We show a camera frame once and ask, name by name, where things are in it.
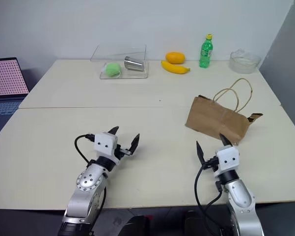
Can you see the stainless steel cup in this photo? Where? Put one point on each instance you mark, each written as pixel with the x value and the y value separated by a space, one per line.
pixel 134 64

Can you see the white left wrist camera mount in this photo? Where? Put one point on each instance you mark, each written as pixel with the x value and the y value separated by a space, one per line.
pixel 105 145

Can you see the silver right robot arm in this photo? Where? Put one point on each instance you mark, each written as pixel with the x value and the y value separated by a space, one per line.
pixel 243 199

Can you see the orange round fruit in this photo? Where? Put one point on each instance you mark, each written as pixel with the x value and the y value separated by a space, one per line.
pixel 175 57

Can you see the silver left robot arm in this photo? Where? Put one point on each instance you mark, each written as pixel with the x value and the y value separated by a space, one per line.
pixel 87 183

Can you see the green plastic bottle yellow cap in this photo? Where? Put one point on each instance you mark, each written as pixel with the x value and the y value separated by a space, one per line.
pixel 206 52

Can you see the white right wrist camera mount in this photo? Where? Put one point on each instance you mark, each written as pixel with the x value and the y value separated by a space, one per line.
pixel 227 159

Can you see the yellow banana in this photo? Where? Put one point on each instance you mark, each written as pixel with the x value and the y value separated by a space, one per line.
pixel 174 68

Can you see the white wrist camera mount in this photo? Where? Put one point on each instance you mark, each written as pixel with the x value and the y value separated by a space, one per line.
pixel 105 145
pixel 227 159

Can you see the green round sponge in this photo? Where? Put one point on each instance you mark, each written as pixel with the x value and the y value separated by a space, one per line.
pixel 111 69

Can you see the open laptop computer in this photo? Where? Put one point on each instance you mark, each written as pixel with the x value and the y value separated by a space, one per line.
pixel 6 78

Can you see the clear plastic lidded box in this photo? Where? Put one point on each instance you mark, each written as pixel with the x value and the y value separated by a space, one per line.
pixel 135 73

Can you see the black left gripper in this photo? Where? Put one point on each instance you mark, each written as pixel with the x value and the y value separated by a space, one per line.
pixel 118 153

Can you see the clear glass bowl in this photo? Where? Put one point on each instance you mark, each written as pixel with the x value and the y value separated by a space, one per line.
pixel 244 62

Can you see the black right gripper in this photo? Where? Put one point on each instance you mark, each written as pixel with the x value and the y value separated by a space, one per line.
pixel 213 163

